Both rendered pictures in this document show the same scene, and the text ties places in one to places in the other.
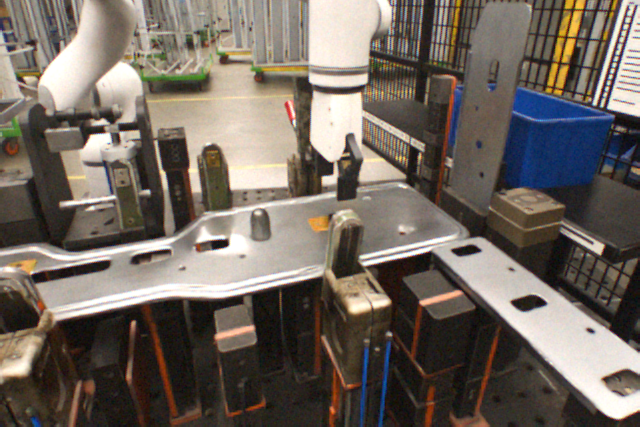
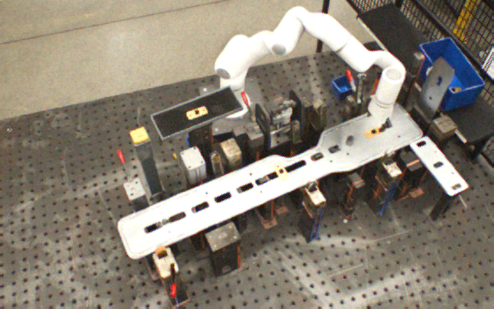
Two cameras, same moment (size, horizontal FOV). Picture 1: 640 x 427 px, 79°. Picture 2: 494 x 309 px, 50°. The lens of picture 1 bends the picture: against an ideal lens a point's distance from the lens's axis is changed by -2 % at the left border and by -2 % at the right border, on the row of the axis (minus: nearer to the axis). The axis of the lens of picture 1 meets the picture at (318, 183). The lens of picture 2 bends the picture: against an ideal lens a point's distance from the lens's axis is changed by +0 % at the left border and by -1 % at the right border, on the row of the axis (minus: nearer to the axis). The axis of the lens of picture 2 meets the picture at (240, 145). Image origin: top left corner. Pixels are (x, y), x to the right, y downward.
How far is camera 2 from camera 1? 1.87 m
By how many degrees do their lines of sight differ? 32
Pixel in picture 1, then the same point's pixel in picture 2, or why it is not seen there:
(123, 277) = (315, 167)
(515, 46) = (447, 79)
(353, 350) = (390, 184)
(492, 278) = (429, 155)
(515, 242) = (437, 139)
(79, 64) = (246, 62)
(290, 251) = (363, 149)
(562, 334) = (445, 175)
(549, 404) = not seen: hidden behind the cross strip
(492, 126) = (436, 95)
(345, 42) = (392, 98)
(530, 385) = not seen: hidden behind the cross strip
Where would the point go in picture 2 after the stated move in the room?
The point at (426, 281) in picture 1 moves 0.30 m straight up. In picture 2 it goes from (407, 156) to (427, 115)
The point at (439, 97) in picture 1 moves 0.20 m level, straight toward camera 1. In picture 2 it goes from (415, 64) to (415, 99)
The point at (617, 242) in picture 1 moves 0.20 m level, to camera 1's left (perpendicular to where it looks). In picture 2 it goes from (470, 139) to (425, 144)
